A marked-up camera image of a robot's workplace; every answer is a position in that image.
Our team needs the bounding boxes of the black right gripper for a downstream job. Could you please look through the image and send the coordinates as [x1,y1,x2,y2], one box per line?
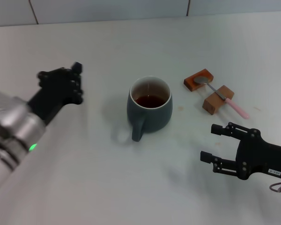
[200,121,281,180]

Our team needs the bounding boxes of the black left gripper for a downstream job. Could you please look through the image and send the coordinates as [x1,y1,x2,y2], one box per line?
[28,61,84,125]

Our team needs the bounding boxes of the pink handled metal spoon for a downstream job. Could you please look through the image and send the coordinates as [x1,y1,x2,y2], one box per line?
[193,76,250,120]

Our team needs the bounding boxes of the grey ceramic cup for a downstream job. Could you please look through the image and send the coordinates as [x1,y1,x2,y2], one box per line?
[126,75,173,143]

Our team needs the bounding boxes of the light tan wooden block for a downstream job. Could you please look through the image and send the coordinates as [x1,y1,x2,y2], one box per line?
[202,84,235,116]

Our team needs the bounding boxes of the reddish brown wooden block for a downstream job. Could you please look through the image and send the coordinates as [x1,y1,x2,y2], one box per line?
[184,68,214,92]

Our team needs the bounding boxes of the dark tea liquid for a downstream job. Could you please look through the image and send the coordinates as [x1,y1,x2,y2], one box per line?
[134,94,166,109]

